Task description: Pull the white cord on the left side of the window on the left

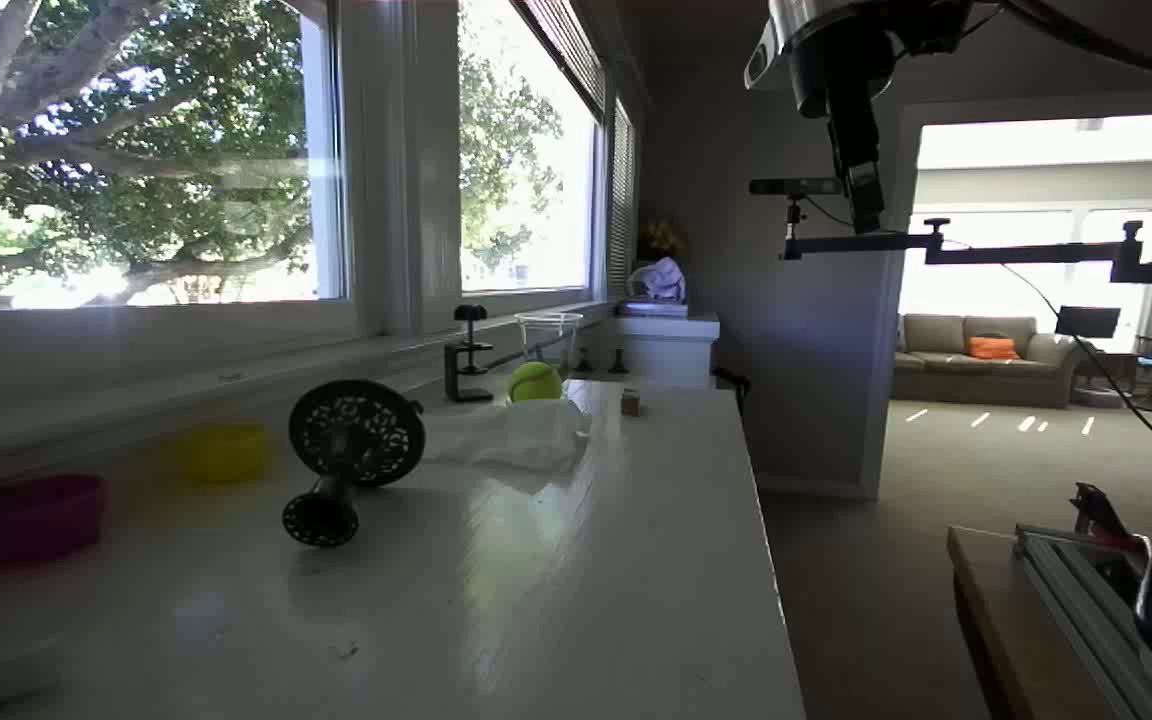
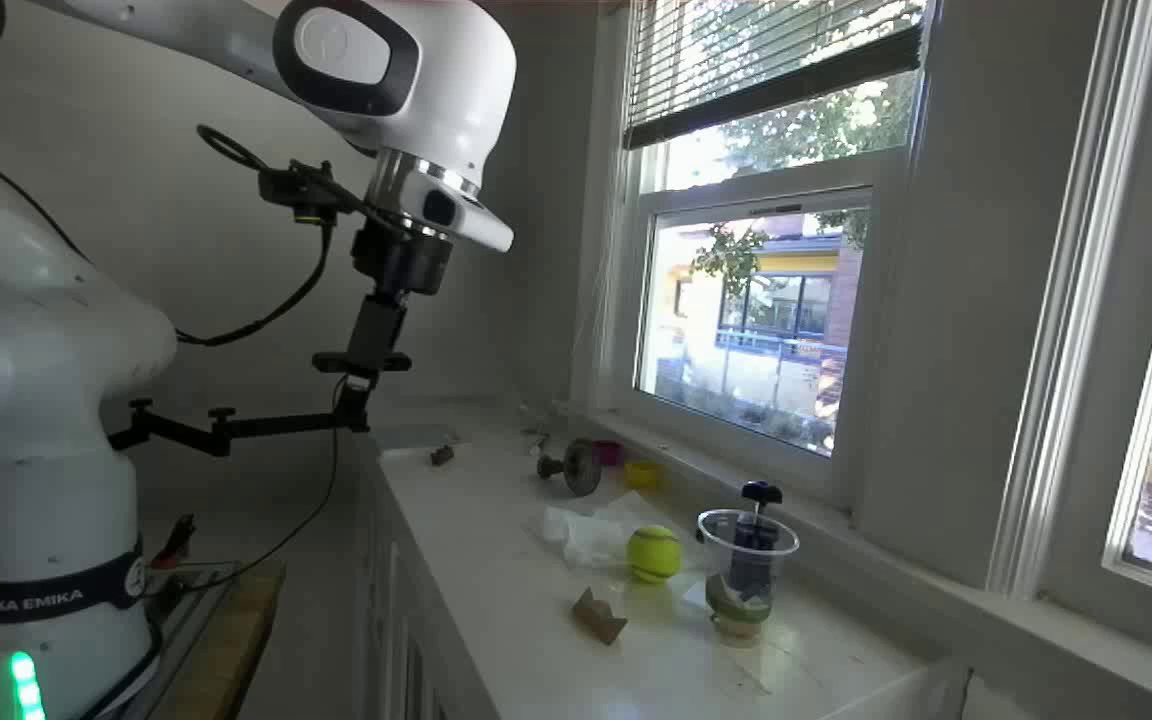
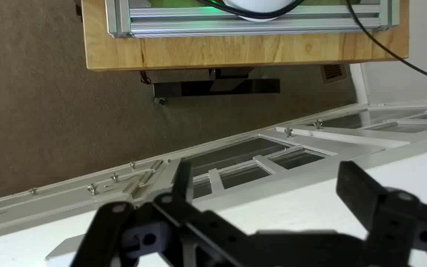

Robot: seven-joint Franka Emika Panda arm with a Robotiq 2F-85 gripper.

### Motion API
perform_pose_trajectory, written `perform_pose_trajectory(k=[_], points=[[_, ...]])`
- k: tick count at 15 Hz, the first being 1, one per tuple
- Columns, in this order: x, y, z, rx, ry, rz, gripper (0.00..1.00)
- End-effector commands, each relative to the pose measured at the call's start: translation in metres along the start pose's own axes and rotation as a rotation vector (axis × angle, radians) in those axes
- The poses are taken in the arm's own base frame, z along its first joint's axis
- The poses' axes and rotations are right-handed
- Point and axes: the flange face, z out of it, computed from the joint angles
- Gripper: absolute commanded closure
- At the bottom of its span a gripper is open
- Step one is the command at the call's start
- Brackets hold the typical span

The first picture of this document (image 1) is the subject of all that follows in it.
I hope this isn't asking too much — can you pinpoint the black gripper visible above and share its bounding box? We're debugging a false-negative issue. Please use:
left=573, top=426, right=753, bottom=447
left=741, top=0, right=905, bottom=238

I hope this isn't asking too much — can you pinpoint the far room bright window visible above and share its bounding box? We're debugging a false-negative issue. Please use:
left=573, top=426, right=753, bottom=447
left=900, top=196, right=1152, bottom=339

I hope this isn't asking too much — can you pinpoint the narrow white framed window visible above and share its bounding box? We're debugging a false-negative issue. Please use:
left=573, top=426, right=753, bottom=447
left=609, top=95, right=646, bottom=290

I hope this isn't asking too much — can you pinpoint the white framed glass window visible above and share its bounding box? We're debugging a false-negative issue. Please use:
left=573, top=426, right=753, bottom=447
left=452, top=0, right=618, bottom=309
left=0, top=0, right=355, bottom=328

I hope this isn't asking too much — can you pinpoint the yellow flower bunch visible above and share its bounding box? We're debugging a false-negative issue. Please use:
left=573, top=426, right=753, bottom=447
left=635, top=216, right=688, bottom=267

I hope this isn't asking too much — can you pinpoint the orange cushion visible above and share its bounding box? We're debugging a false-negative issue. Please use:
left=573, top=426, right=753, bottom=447
left=965, top=333, right=1025, bottom=368

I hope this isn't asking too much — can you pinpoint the beige sofa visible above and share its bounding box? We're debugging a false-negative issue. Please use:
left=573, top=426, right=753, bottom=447
left=888, top=310, right=1084, bottom=410

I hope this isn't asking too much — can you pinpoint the white storage box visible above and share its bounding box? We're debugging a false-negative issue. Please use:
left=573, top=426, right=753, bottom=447
left=609, top=310, right=723, bottom=390

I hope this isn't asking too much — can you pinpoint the black music stand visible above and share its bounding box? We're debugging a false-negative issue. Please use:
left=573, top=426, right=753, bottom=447
left=1054, top=302, right=1123, bottom=344

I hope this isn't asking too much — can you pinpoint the clear plastic cup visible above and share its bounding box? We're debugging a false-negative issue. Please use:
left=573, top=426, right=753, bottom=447
left=521, top=309, right=594, bottom=381

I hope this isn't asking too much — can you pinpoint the yellow green tennis ball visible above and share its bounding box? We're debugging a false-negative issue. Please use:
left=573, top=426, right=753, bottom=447
left=505, top=358, right=570, bottom=408

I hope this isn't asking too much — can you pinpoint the red and black clamp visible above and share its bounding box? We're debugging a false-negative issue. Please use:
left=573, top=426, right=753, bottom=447
left=1063, top=479, right=1152, bottom=566

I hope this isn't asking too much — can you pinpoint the crumpled white cloth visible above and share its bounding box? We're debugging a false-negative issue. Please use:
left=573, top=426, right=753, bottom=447
left=423, top=390, right=595, bottom=498

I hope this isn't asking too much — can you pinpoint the wooden side table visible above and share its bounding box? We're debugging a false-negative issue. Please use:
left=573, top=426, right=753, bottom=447
left=945, top=523, right=1120, bottom=720

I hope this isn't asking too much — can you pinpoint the yellow plastic bowl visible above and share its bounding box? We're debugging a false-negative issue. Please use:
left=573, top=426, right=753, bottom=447
left=172, top=421, right=275, bottom=486

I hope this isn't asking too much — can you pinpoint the pink plastic bowl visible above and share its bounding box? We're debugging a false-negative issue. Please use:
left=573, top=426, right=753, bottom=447
left=0, top=471, right=113, bottom=566

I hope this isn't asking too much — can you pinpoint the black stereo camera bar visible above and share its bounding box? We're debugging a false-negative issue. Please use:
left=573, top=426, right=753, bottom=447
left=745, top=174, right=856, bottom=203

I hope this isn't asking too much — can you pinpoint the black articulated camera mount arm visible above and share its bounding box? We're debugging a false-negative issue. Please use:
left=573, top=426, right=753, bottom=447
left=779, top=196, right=1152, bottom=286

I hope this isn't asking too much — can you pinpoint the thin black camera cable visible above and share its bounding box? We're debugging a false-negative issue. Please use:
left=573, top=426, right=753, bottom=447
left=998, top=259, right=1152, bottom=486

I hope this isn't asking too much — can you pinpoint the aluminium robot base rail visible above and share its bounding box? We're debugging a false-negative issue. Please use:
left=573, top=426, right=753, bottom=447
left=1013, top=521, right=1152, bottom=720

